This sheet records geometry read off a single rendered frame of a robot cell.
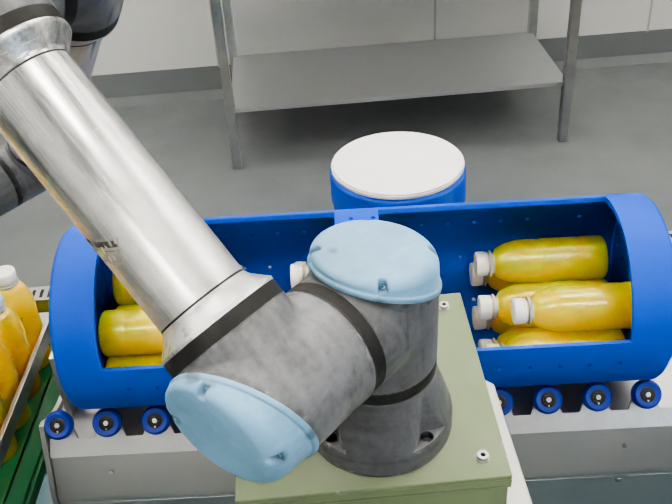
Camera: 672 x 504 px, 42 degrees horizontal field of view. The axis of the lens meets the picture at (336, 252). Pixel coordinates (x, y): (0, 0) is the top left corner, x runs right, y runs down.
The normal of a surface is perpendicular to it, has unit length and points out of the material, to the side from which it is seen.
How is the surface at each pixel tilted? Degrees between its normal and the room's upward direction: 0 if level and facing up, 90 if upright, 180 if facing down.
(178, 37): 90
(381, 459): 77
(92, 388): 100
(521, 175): 0
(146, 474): 71
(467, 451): 5
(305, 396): 57
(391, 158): 0
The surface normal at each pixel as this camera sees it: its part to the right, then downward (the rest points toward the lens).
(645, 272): -0.03, -0.18
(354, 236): 0.04, -0.84
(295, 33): 0.07, 0.56
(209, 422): -0.55, 0.61
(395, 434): 0.21, 0.34
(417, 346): 0.73, 0.46
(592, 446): 0.00, 0.26
